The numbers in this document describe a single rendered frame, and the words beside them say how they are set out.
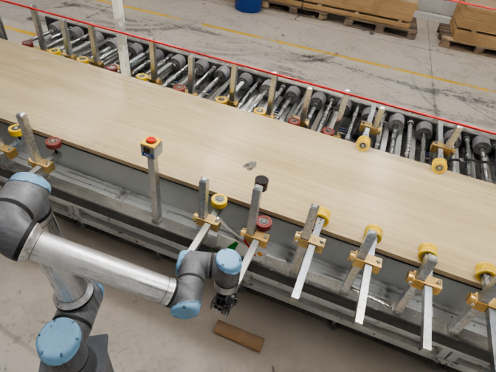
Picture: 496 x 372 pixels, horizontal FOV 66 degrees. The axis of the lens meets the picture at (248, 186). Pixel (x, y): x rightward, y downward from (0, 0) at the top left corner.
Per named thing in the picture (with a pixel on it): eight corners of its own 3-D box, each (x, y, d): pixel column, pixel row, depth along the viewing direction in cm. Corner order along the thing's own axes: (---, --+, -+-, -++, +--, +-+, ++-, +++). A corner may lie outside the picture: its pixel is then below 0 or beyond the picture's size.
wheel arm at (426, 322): (428, 355, 140) (432, 350, 138) (418, 350, 141) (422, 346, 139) (430, 255, 176) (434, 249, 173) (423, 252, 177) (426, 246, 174)
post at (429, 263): (394, 322, 183) (438, 261, 150) (387, 319, 183) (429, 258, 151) (395, 316, 185) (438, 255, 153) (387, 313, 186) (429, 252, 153)
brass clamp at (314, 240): (320, 255, 170) (323, 248, 167) (291, 244, 173) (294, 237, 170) (324, 245, 175) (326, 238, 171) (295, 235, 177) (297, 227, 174)
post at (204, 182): (203, 249, 202) (206, 181, 170) (197, 247, 203) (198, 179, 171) (206, 244, 205) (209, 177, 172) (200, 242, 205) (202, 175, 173)
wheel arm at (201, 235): (183, 274, 168) (182, 269, 165) (176, 271, 169) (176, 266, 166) (223, 209, 199) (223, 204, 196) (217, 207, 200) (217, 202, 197)
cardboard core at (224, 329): (260, 348, 222) (213, 328, 228) (259, 354, 228) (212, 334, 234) (265, 336, 228) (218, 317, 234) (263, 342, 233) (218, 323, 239)
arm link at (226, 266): (215, 244, 133) (243, 247, 134) (213, 266, 142) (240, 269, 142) (212, 267, 127) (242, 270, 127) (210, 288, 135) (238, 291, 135)
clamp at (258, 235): (265, 249, 182) (266, 242, 179) (238, 239, 185) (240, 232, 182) (269, 240, 186) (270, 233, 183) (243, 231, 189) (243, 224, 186)
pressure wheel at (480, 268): (471, 274, 170) (483, 285, 172) (488, 268, 165) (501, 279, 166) (470, 264, 175) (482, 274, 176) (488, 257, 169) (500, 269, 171)
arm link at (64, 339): (38, 376, 143) (24, 356, 131) (57, 332, 155) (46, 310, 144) (80, 379, 143) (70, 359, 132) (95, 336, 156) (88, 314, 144)
